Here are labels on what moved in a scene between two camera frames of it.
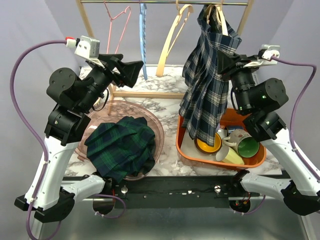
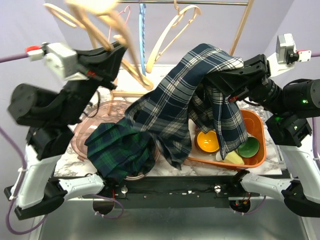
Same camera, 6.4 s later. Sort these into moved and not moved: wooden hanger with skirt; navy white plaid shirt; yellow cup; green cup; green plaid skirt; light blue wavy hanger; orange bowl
Moved: navy white plaid shirt; wooden hanger with skirt
Not moved: green plaid skirt; light blue wavy hanger; green cup; yellow cup; orange bowl
